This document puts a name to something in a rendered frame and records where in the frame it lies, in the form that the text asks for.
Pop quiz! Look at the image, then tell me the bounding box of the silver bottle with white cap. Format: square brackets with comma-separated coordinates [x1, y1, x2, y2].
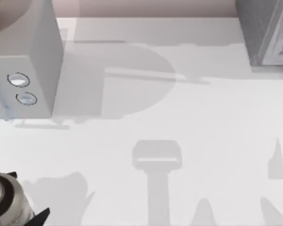
[0, 172, 36, 226]

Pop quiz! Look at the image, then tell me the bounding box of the large round microwave knob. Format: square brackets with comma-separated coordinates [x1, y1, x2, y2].
[7, 72, 31, 88]

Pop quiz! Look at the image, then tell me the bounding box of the pale microwave oven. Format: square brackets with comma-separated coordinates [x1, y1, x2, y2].
[0, 0, 64, 120]

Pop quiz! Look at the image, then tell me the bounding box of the grey cabinet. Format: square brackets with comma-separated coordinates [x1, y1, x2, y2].
[235, 0, 283, 67]

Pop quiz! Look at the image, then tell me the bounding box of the small round microwave knob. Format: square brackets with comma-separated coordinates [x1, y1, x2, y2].
[15, 91, 38, 106]

